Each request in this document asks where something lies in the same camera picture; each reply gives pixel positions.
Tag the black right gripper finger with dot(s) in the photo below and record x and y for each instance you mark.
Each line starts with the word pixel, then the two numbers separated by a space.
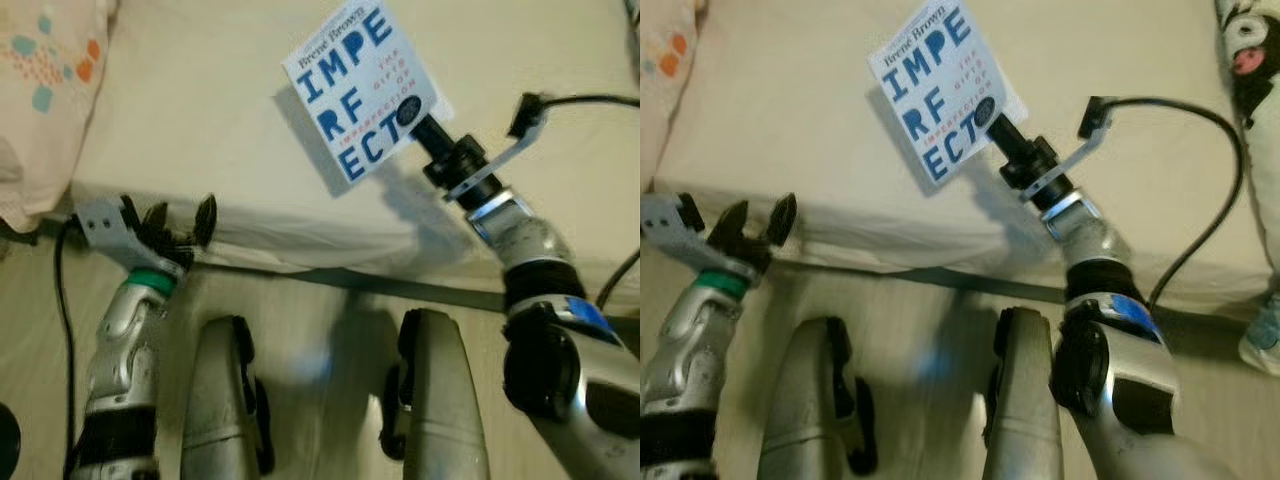
pixel 1010 132
pixel 430 132

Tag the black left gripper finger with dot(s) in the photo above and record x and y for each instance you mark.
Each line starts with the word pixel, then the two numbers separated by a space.
pixel 158 225
pixel 781 220
pixel 728 226
pixel 204 220

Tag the white book with blue letters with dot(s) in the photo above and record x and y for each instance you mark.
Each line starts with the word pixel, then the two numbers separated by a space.
pixel 935 90
pixel 350 90

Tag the pink pillow with orange spots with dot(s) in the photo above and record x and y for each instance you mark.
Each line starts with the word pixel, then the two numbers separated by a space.
pixel 665 90
pixel 50 100

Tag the white cartoon print blanket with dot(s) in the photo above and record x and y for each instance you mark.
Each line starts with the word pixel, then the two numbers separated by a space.
pixel 1250 40

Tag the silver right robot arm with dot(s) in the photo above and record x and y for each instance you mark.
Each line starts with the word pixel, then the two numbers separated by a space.
pixel 1130 390
pixel 580 400

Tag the beige mattress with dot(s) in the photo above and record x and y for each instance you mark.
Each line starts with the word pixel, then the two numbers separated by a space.
pixel 800 100
pixel 200 100

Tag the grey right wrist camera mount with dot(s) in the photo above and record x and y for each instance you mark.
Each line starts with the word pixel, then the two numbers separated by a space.
pixel 500 160
pixel 1075 160

